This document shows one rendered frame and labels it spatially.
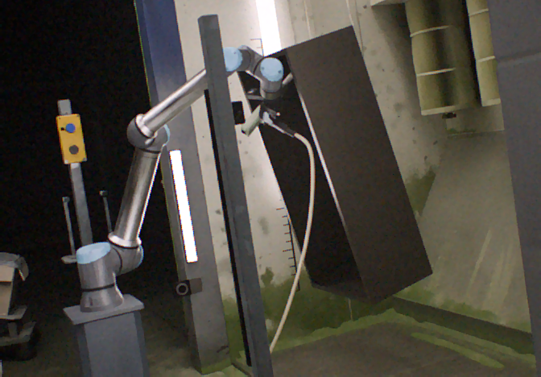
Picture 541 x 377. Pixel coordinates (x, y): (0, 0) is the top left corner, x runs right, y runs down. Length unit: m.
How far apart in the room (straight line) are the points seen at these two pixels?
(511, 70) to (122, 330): 2.17
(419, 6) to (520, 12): 2.87
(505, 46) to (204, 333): 2.97
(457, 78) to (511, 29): 2.80
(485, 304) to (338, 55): 1.58
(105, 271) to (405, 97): 2.33
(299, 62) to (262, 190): 1.27
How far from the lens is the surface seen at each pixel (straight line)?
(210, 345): 4.18
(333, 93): 3.16
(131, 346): 3.24
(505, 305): 3.87
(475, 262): 4.15
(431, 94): 4.33
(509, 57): 1.53
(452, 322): 4.18
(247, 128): 3.12
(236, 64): 2.80
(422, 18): 4.35
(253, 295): 2.12
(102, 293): 3.23
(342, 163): 3.16
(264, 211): 4.20
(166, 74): 4.05
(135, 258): 3.39
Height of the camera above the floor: 1.27
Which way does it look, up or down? 3 degrees down
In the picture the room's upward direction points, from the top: 9 degrees counter-clockwise
